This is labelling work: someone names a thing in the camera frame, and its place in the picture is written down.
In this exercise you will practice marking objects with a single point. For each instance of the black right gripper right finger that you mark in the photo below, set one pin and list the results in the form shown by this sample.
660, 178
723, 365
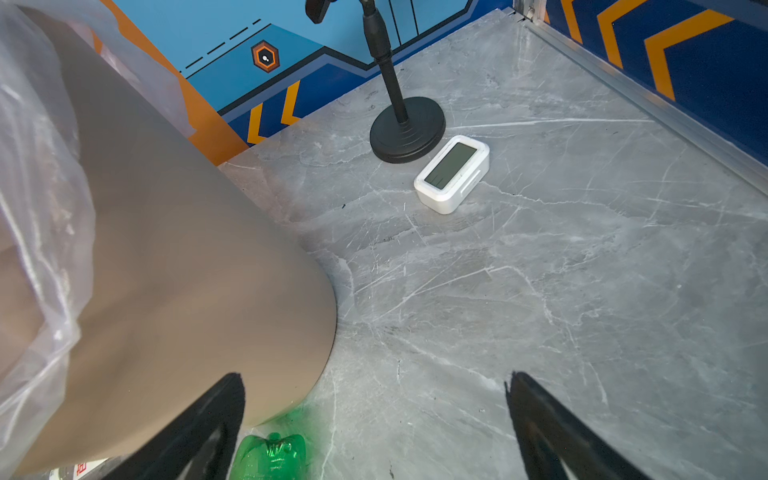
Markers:
554, 443

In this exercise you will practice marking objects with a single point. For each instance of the beige waste bin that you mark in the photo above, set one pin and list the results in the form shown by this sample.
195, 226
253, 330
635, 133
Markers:
222, 288

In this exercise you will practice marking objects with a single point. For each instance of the red white label bottle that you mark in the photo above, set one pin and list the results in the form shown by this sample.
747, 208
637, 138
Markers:
79, 471

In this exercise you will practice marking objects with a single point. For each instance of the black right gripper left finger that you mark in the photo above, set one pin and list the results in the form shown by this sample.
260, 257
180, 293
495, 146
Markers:
198, 444

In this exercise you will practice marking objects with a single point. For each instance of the black microphone stand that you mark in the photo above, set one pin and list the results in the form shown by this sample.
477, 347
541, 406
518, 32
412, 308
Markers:
410, 127

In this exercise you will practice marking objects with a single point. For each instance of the clear plastic bin liner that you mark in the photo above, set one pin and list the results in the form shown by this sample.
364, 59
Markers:
70, 382

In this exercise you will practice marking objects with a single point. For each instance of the green sprite bottle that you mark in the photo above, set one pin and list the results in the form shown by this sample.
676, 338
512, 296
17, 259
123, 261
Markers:
271, 458

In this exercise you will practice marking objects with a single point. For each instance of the black microphone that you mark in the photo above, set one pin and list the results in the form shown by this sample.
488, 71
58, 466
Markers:
316, 9

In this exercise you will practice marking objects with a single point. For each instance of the white digital clock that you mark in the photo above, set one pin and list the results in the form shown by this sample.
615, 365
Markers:
452, 174

